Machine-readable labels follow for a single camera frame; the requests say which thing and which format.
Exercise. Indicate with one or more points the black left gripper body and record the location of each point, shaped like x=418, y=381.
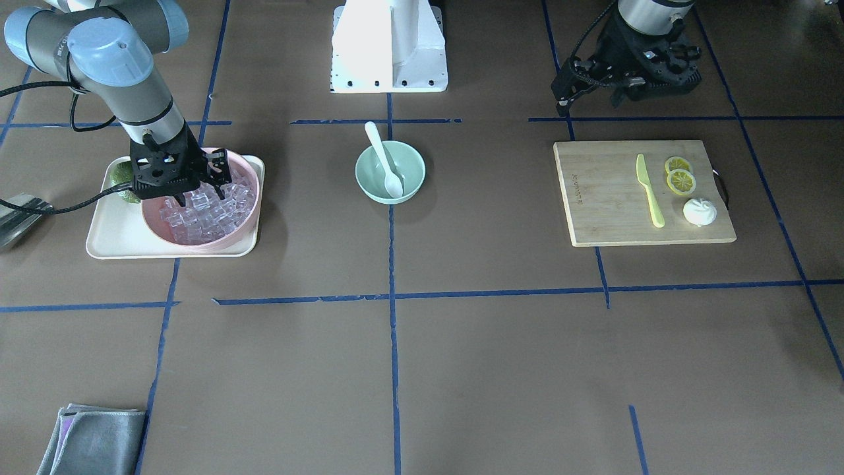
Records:
x=614, y=47

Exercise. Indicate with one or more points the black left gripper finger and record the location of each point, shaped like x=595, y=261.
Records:
x=565, y=87

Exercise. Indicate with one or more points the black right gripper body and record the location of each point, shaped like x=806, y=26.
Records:
x=190, y=149

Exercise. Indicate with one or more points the pile of clear ice cubes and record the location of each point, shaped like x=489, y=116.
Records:
x=205, y=217

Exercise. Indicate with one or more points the white plastic spoon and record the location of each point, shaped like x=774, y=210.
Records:
x=391, y=182

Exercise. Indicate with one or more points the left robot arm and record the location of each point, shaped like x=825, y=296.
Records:
x=647, y=17

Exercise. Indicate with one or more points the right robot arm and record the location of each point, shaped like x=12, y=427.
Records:
x=107, y=48

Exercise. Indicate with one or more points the pink bowl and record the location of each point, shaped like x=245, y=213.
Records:
x=210, y=223

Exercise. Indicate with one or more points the metal ice scoop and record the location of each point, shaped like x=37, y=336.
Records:
x=16, y=223

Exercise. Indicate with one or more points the green bowl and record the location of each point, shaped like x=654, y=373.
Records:
x=404, y=160

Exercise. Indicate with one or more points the green lime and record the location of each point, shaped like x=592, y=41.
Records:
x=123, y=173

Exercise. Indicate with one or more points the cream plastic tray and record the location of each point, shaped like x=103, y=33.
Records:
x=120, y=230

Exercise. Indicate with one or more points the upper lemon slice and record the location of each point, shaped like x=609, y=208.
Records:
x=678, y=163

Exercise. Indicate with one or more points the lemon slice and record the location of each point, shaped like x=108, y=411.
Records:
x=678, y=163
x=682, y=182

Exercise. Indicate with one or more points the yellow plastic knife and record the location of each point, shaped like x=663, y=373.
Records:
x=643, y=178

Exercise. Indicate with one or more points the lower lemon slice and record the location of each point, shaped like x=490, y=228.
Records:
x=682, y=182

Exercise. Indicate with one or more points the bamboo cutting board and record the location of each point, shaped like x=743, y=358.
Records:
x=606, y=206

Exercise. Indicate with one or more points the grey folded cloth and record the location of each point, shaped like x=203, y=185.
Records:
x=94, y=440

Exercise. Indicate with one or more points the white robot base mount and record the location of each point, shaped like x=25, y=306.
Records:
x=381, y=47

